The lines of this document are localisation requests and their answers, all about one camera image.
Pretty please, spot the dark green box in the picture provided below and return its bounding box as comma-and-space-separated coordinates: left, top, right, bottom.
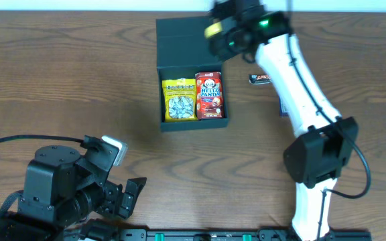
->
156, 16, 229, 132

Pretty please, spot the red Hello Panda box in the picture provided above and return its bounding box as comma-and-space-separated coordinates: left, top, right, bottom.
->
195, 72, 223, 120

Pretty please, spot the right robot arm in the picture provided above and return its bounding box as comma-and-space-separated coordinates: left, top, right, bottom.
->
204, 0, 369, 240

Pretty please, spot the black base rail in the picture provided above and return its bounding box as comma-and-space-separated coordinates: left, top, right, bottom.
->
62, 219, 372, 241

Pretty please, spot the yellow Mentos bottle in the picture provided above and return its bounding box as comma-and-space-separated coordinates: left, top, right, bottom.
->
204, 22, 222, 39

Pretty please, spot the yellow sunflower seed bag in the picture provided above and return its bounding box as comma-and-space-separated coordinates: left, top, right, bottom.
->
162, 78, 197, 123

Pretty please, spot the blue small candy box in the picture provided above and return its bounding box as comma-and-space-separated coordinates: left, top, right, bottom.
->
279, 98, 288, 116

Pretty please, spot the green clamp on rail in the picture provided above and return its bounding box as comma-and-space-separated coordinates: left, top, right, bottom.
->
155, 234, 164, 241

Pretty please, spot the black mini chocolate bar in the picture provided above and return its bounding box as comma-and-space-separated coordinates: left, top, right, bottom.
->
249, 74, 271, 85

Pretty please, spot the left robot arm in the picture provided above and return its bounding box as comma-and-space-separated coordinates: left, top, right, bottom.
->
0, 136, 147, 240

